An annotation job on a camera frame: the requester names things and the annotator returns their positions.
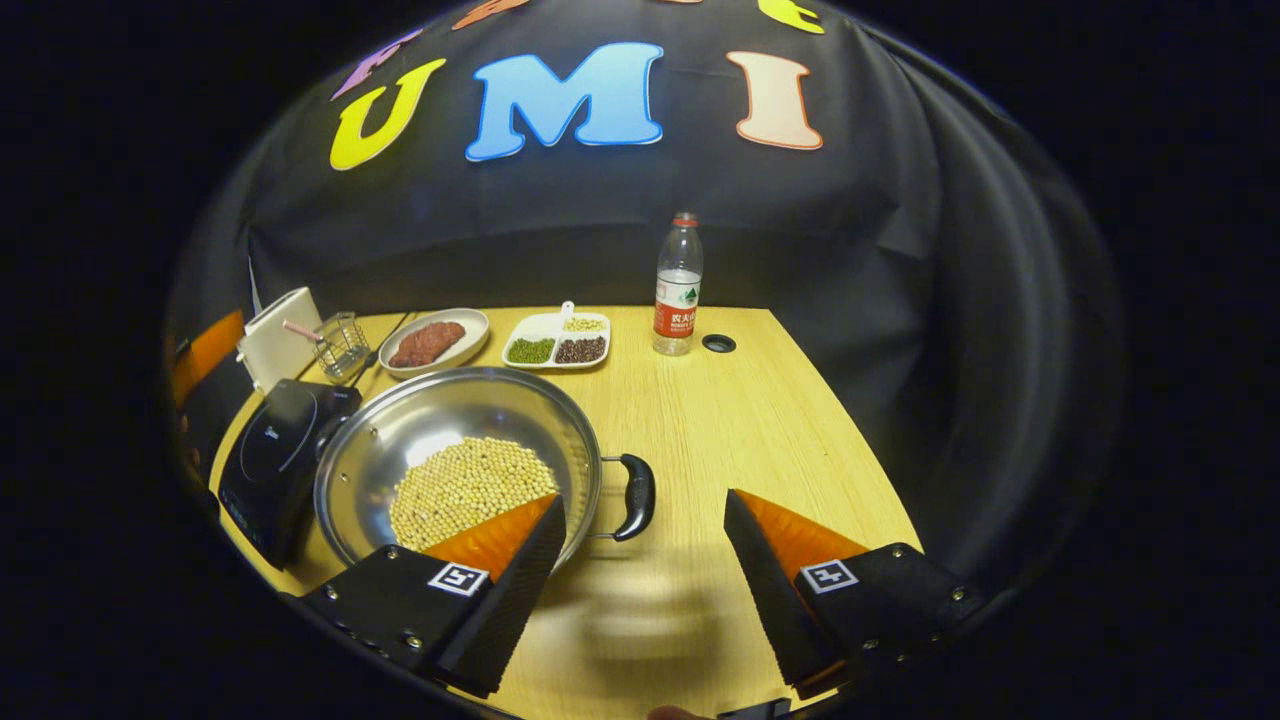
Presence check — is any black induction cooktop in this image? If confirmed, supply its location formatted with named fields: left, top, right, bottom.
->
left=217, top=378, right=364, bottom=570

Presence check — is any metal wire basket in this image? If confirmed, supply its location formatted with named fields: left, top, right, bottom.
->
left=314, top=311, right=372, bottom=384

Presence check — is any white divided dish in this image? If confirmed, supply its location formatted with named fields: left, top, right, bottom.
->
left=501, top=301, right=612, bottom=372

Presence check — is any black power cable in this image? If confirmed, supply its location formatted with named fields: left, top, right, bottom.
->
left=365, top=311, right=413, bottom=369

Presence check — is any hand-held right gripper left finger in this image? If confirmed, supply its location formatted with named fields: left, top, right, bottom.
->
left=298, top=493, right=568, bottom=700

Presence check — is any raw red meat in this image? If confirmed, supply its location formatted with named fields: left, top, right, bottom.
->
left=389, top=321, right=467, bottom=369

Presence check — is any clear water bottle red label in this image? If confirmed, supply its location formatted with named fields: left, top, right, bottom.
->
left=653, top=211, right=705, bottom=357

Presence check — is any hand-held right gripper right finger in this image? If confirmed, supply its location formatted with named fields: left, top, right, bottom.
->
left=724, top=488, right=988, bottom=701

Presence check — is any pile of soybeans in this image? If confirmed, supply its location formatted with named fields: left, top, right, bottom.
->
left=389, top=436, right=559, bottom=553

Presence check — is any white toaster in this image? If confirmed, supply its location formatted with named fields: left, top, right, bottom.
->
left=236, top=287, right=324, bottom=393

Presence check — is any stainless steel pot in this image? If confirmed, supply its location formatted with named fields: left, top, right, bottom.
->
left=314, top=366, right=657, bottom=576

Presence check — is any white oval plate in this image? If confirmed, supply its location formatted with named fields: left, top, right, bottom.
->
left=378, top=307, right=492, bottom=380

